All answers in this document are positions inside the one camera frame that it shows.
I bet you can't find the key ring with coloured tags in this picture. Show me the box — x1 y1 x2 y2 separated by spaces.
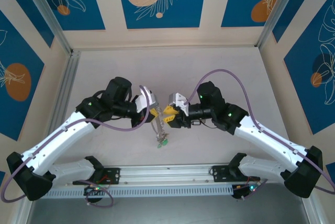
149 106 170 149

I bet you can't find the small led circuit board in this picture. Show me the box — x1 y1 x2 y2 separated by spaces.
233 184 260 195
84 185 105 196

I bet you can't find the aluminium table edge rail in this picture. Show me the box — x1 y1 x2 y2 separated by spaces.
53 50 82 116

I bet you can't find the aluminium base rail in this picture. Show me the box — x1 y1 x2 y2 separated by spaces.
104 165 288 184

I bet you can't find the grey slotted cable duct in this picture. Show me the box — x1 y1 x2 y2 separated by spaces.
46 185 236 199

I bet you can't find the aluminium frame post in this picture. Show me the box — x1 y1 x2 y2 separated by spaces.
255 0 307 49
17 0 73 55

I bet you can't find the aluminium frame bar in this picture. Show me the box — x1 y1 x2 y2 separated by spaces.
15 199 35 224
300 197 323 224

